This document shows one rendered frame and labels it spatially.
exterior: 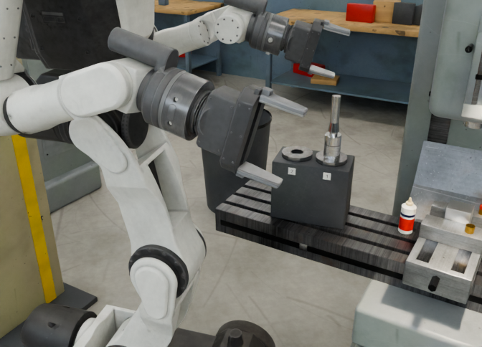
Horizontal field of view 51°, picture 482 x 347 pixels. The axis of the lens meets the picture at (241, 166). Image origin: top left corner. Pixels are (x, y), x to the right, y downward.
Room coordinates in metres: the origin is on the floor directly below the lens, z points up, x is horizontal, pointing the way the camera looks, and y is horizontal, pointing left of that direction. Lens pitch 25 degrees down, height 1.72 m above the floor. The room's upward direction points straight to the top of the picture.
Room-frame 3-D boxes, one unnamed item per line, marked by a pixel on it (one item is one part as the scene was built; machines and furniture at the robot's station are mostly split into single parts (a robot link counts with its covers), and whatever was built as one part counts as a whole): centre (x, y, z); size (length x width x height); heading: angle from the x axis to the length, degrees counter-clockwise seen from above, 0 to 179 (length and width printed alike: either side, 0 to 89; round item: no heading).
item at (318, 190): (1.34, -0.21, 1.02); 0.22 x 0.12 x 0.20; 71
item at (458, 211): (1.14, -0.57, 1.03); 0.06 x 0.05 x 0.06; 58
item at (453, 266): (1.12, -0.55, 0.97); 0.35 x 0.15 x 0.11; 148
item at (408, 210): (1.25, -0.47, 0.97); 0.04 x 0.04 x 0.11
